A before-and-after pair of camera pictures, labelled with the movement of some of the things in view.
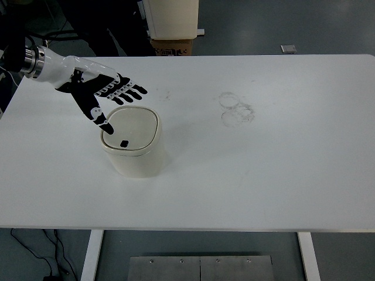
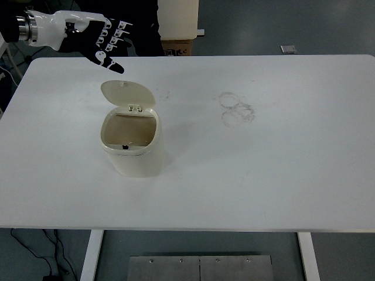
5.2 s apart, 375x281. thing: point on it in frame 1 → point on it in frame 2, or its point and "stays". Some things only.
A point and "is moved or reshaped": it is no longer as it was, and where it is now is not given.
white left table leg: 91,260 stays
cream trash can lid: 136,130 is moved or reshaped
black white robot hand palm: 84,79 → 75,31
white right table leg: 310,256 stays
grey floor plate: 288,48 stays
